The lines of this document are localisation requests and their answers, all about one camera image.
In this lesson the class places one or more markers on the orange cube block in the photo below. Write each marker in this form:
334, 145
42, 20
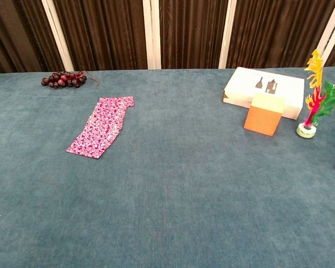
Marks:
261, 120

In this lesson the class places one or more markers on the blue velvet table cloth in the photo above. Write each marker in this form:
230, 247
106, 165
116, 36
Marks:
167, 195

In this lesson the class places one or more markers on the dark brown curtain panel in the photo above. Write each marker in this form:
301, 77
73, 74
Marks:
192, 33
106, 33
276, 30
16, 33

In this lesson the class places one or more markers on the pink patterned cloth stack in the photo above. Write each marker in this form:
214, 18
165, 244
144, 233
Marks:
107, 115

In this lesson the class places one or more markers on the dark red grape bunch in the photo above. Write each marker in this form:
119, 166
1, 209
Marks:
62, 79

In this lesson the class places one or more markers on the colourful feather shuttlecock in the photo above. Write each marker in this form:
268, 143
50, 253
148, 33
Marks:
306, 131

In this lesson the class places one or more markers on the white flat cardboard box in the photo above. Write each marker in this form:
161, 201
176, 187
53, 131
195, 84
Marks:
245, 86

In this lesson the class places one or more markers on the white frame post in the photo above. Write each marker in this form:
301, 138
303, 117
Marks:
57, 33
226, 33
152, 33
330, 30

